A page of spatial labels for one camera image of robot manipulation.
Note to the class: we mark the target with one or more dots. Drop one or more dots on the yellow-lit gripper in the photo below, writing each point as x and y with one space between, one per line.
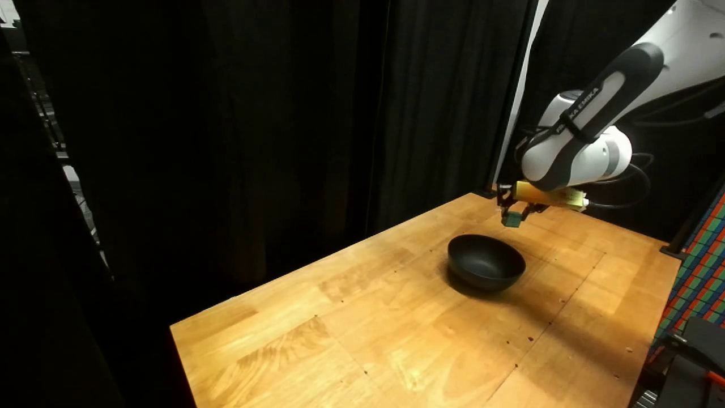
555 196

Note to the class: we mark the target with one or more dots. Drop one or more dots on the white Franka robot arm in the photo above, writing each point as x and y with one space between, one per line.
602 113

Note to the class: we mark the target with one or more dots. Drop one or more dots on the black round bowl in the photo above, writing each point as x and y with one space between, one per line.
485 262

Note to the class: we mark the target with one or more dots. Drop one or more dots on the white vertical strip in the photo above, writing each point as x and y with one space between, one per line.
521 75

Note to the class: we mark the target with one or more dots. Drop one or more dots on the colourful checkered board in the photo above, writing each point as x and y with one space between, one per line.
698 272

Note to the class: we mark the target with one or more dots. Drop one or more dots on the black equipment with red part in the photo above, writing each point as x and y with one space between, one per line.
692 369

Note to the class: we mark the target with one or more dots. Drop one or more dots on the black curtain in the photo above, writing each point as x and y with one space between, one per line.
264 120

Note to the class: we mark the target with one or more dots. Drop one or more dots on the dark frame with white marks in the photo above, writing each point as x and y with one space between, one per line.
53 136

